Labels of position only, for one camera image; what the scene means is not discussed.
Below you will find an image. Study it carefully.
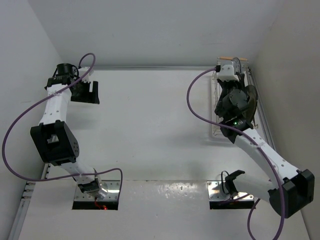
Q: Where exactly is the checkered rim dark plate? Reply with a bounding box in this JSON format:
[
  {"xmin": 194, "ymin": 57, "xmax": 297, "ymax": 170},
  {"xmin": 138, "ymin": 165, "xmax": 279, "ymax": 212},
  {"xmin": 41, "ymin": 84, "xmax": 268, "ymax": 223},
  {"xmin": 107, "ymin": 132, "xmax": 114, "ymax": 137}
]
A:
[{"xmin": 244, "ymin": 84, "xmax": 258, "ymax": 122}]

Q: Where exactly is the blue floral plate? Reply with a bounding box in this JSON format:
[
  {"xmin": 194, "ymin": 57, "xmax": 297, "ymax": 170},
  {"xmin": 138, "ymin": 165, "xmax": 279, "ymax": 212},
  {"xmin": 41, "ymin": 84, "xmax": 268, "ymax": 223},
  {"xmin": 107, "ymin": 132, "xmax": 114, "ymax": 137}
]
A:
[{"xmin": 231, "ymin": 57, "xmax": 243, "ymax": 75}]

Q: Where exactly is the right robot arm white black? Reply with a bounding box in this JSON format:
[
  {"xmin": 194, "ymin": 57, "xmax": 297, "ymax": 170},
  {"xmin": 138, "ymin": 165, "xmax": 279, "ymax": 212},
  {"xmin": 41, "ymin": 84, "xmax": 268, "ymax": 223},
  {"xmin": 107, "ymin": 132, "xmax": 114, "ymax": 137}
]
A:
[{"xmin": 214, "ymin": 79, "xmax": 315, "ymax": 219}]

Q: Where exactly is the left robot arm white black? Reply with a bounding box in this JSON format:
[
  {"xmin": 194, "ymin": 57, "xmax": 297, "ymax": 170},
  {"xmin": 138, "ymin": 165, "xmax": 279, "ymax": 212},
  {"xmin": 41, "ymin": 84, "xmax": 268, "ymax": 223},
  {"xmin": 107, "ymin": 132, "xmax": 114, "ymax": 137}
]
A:
[{"xmin": 30, "ymin": 63, "xmax": 108, "ymax": 200}]

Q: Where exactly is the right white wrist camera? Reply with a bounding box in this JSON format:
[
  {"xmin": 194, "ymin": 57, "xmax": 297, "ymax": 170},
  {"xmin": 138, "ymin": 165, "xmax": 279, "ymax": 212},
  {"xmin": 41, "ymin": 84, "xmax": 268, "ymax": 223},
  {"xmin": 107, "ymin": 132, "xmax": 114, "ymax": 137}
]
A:
[{"xmin": 216, "ymin": 63, "xmax": 239, "ymax": 82}]

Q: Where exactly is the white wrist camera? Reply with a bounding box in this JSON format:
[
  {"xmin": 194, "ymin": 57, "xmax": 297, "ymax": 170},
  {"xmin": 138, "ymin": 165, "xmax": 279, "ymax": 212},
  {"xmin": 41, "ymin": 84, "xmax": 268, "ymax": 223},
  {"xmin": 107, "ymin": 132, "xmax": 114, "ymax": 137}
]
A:
[
  {"xmin": 216, "ymin": 63, "xmax": 239, "ymax": 82},
  {"xmin": 78, "ymin": 67, "xmax": 94, "ymax": 83}
]

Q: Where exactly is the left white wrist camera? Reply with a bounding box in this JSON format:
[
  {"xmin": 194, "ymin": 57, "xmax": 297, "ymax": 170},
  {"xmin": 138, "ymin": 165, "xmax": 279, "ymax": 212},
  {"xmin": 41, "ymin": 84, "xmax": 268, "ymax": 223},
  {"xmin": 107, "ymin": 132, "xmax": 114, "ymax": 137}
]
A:
[{"xmin": 78, "ymin": 67, "xmax": 94, "ymax": 83}]

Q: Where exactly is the white wire dish rack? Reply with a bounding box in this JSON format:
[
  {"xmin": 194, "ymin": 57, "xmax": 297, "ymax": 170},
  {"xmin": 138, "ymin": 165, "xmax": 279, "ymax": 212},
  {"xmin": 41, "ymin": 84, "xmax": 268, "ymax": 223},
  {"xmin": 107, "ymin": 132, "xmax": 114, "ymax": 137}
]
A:
[{"xmin": 210, "ymin": 57, "xmax": 259, "ymax": 130}]

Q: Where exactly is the back aluminium frame rail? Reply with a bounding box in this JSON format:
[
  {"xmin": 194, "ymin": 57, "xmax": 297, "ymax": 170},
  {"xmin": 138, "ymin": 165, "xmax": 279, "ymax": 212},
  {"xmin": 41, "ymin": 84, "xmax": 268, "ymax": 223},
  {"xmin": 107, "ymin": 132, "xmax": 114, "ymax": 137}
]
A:
[{"xmin": 93, "ymin": 66, "xmax": 214, "ymax": 71}]

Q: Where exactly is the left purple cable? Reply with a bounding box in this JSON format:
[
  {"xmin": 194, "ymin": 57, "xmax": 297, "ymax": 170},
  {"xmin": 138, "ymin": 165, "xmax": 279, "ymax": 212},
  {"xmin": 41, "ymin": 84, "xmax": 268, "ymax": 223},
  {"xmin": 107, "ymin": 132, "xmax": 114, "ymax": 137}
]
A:
[{"xmin": 1, "ymin": 52, "xmax": 123, "ymax": 198}]

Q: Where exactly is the purple cable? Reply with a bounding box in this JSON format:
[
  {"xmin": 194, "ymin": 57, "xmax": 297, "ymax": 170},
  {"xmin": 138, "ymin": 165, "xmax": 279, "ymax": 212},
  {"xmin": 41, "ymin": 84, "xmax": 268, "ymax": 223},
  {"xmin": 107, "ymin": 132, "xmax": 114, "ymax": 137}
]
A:
[
  {"xmin": 1, "ymin": 52, "xmax": 123, "ymax": 198},
  {"xmin": 187, "ymin": 65, "xmax": 286, "ymax": 240}
]

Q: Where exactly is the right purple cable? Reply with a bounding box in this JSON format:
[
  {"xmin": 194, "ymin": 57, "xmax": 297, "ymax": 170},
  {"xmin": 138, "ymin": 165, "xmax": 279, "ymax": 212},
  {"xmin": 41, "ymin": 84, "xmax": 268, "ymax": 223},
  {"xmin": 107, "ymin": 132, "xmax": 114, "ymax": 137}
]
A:
[{"xmin": 187, "ymin": 65, "xmax": 286, "ymax": 240}]

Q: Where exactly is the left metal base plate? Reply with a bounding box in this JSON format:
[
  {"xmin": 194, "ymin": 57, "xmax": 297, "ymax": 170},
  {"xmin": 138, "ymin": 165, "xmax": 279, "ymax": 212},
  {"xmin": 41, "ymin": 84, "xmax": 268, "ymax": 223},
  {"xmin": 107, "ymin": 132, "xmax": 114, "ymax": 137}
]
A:
[{"xmin": 72, "ymin": 180, "xmax": 121, "ymax": 211}]

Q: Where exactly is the metal base plate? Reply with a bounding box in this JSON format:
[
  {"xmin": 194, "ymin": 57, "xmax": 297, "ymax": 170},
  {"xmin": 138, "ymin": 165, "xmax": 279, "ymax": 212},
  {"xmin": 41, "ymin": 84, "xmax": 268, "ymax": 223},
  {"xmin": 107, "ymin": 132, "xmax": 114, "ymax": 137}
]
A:
[
  {"xmin": 72, "ymin": 180, "xmax": 121, "ymax": 211},
  {"xmin": 207, "ymin": 180, "xmax": 255, "ymax": 210}
]

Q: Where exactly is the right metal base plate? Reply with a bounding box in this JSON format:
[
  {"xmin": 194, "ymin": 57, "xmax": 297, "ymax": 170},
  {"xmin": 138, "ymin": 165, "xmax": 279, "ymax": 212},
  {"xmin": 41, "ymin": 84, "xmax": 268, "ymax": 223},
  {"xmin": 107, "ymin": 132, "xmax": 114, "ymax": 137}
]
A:
[{"xmin": 207, "ymin": 180, "xmax": 255, "ymax": 210}]

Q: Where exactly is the left aluminium frame rail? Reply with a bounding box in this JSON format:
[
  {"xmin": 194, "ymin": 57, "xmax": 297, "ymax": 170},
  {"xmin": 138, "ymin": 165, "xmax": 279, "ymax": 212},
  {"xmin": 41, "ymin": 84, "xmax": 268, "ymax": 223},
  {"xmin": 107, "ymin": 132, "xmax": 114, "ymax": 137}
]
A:
[{"xmin": 9, "ymin": 68, "xmax": 77, "ymax": 240}]

